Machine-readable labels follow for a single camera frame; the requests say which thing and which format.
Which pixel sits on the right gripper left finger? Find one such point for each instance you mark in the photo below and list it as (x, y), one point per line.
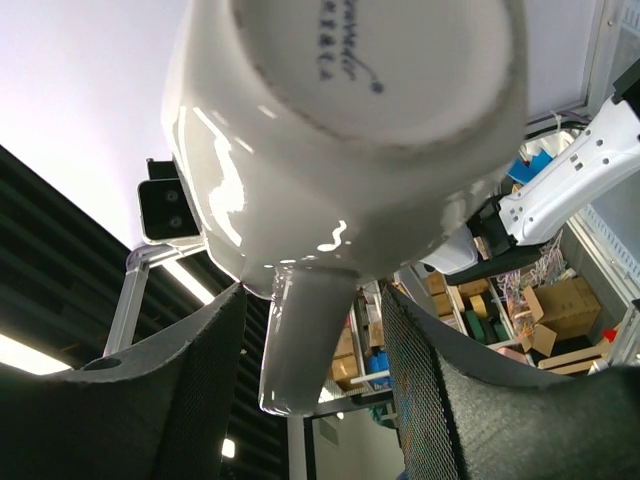
(159, 409)

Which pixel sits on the cardboard boxes on shelf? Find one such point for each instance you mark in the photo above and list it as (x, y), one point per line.
(545, 327)

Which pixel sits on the white faceted mug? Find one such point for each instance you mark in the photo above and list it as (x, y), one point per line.
(323, 145)

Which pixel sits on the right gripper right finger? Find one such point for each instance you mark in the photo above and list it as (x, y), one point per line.
(466, 411)

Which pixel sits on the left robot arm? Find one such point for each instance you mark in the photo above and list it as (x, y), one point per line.
(509, 231)

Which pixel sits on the overhead camera on frame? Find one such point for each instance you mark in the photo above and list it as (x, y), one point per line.
(164, 207)

